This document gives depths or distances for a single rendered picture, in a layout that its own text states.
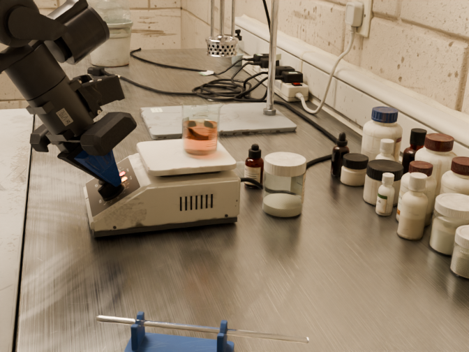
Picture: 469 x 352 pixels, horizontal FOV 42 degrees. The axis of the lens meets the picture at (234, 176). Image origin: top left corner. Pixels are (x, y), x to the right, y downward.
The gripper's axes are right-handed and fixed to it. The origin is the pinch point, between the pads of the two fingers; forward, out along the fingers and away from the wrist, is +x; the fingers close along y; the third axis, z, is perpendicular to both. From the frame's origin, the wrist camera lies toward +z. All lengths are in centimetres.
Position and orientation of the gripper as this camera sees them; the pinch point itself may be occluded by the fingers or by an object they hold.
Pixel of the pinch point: (101, 164)
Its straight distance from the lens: 82.0
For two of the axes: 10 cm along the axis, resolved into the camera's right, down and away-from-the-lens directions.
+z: 6.0, -6.4, 4.8
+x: 4.6, 7.6, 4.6
